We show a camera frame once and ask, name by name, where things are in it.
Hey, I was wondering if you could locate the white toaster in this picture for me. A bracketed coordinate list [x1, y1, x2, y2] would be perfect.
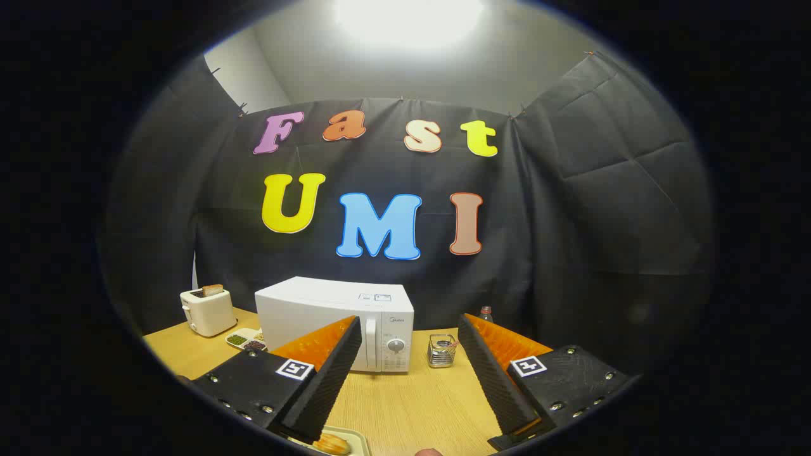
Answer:
[180, 288, 238, 338]

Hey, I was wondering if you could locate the white microwave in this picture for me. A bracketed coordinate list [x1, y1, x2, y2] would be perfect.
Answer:
[255, 276, 415, 374]

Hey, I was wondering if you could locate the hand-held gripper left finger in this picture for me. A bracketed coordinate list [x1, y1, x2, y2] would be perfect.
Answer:
[190, 315, 363, 445]

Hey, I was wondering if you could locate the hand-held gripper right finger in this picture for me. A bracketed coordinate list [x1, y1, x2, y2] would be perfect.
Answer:
[457, 313, 637, 452]

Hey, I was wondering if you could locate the metal wire utensil holder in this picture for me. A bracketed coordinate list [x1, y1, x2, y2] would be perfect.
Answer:
[427, 334, 458, 369]

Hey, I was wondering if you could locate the golden bread roll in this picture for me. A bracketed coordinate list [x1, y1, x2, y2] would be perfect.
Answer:
[314, 433, 351, 455]

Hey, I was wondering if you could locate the white divided bean dish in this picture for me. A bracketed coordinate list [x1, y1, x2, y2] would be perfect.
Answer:
[226, 327, 268, 353]

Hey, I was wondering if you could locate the cream square plate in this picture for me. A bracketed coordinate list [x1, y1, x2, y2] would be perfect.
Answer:
[285, 426, 371, 456]

